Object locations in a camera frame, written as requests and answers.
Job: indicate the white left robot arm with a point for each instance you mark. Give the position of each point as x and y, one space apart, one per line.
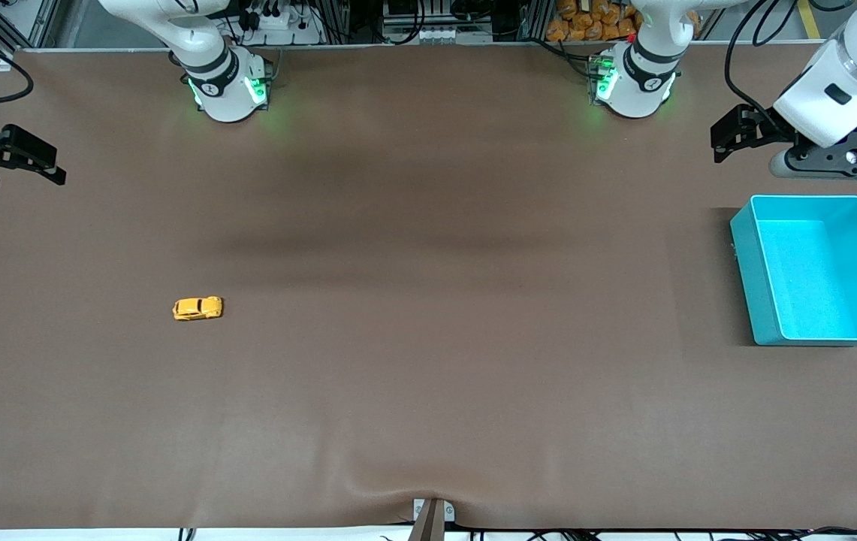
849 60

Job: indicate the metal table clamp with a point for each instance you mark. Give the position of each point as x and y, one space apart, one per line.
432 518

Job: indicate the teal plastic storage bin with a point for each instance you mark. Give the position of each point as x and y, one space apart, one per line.
819 278

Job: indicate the yellow beetle toy car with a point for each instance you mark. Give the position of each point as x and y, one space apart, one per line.
197 308

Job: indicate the white power strip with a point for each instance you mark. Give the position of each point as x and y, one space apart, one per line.
278 26

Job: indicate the aluminium frame rail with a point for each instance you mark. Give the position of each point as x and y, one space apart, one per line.
43 22

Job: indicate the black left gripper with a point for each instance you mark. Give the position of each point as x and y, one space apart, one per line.
768 125

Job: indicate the brown table mat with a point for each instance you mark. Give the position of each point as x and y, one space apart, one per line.
428 300

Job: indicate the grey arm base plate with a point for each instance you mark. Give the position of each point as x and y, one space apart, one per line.
595 79
267 75

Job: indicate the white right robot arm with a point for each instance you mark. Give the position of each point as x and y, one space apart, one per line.
195 34

